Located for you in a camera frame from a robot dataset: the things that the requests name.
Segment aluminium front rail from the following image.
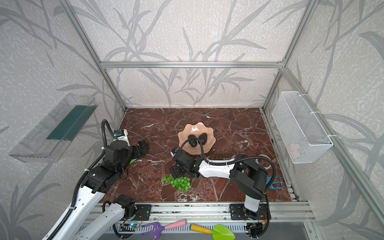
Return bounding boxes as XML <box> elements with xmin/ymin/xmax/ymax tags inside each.
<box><xmin>86</xmin><ymin>201</ymin><xmax>316</xmax><ymax>224</ymax></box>

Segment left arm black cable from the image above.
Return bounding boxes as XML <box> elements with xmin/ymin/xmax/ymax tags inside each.
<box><xmin>53</xmin><ymin>119</ymin><xmax>116</xmax><ymax>240</ymax></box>

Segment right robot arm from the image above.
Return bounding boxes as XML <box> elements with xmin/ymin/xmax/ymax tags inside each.
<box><xmin>170</xmin><ymin>148</ymin><xmax>277</xmax><ymax>213</ymax></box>

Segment purple pink toy rake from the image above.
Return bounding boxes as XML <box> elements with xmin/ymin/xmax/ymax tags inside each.
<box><xmin>141</xmin><ymin>220</ymin><xmax>187</xmax><ymax>240</ymax></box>

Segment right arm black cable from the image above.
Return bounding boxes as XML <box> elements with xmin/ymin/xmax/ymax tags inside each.
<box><xmin>179</xmin><ymin>136</ymin><xmax>277</xmax><ymax>193</ymax></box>

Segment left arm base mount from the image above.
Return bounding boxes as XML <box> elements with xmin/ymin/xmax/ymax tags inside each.
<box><xmin>132</xmin><ymin>204</ymin><xmax>152</xmax><ymax>222</ymax></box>

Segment green yellow toy shovel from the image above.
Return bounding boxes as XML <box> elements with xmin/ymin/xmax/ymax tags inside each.
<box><xmin>190</xmin><ymin>224</ymin><xmax>236</xmax><ymax>240</ymax></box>

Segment green fake grape bunch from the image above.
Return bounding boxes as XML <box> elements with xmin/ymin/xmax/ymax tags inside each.
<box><xmin>161</xmin><ymin>175</ymin><xmax>192</xmax><ymax>192</ymax></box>

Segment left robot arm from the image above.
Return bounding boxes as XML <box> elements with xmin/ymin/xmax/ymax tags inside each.
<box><xmin>44</xmin><ymin>140</ymin><xmax>149</xmax><ymax>240</ymax></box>

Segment dark avocado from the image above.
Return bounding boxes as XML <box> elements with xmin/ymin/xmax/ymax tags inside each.
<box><xmin>188</xmin><ymin>135</ymin><xmax>198</xmax><ymax>148</ymax></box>
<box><xmin>199</xmin><ymin>133</ymin><xmax>208</xmax><ymax>145</ymax></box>

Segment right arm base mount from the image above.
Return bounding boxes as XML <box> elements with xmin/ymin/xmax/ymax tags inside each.
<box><xmin>229</xmin><ymin>203</ymin><xmax>271</xmax><ymax>221</ymax></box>

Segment pink wavy fruit bowl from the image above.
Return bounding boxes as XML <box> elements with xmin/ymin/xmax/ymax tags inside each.
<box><xmin>178</xmin><ymin>122</ymin><xmax>216</xmax><ymax>155</ymax></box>

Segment white wire mesh basket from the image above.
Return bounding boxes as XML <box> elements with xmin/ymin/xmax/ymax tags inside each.
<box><xmin>272</xmin><ymin>91</ymin><xmax>334</xmax><ymax>164</ymax></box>

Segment clear plastic wall tray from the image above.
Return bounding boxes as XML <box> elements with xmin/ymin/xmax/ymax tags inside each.
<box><xmin>9</xmin><ymin>94</ymin><xmax>98</xmax><ymax>163</ymax></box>

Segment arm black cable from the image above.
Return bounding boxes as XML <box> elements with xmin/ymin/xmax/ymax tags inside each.
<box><xmin>179</xmin><ymin>136</ymin><xmax>277</xmax><ymax>193</ymax></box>
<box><xmin>53</xmin><ymin>119</ymin><xmax>116</xmax><ymax>240</ymax></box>

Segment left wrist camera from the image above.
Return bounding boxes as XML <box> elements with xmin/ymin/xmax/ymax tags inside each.
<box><xmin>114</xmin><ymin>129</ymin><xmax>130</xmax><ymax>146</ymax></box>

